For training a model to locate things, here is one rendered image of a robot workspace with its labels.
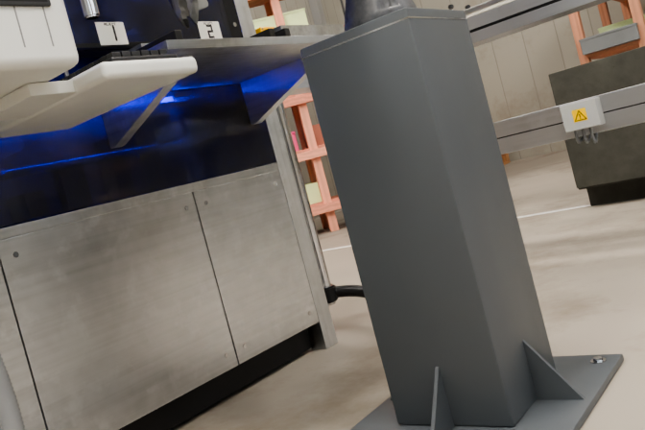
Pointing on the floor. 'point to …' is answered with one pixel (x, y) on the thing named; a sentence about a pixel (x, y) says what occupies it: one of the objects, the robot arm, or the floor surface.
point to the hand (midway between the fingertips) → (188, 20)
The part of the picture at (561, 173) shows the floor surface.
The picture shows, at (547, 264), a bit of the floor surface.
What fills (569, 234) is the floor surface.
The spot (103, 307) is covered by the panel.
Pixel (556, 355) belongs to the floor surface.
